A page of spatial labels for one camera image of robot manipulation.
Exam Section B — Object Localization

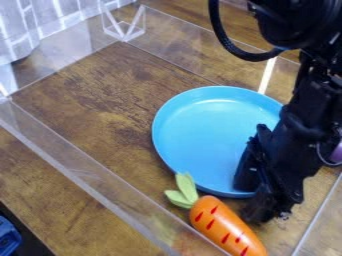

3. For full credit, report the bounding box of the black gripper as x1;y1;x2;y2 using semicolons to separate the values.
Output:
233;105;341;224

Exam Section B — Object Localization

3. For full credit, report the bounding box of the orange toy carrot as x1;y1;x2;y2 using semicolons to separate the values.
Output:
165;173;269;256

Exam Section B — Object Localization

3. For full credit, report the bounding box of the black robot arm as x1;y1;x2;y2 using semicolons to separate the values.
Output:
234;0;342;223

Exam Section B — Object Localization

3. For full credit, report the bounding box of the purple toy eggplant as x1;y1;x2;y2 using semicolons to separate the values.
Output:
330;141;342;163

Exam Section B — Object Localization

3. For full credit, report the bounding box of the blue plastic plate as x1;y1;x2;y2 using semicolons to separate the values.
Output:
151;86;282;198

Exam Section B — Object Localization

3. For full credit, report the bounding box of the blue object at corner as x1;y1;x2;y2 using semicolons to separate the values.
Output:
0;216;22;256

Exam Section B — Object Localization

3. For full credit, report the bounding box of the white patterned curtain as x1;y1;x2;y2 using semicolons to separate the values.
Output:
0;0;135;66

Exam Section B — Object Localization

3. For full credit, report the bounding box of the clear acrylic enclosure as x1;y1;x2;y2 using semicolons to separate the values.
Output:
0;3;342;256

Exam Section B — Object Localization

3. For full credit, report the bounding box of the black corrugated cable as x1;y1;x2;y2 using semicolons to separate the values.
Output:
207;0;286;63

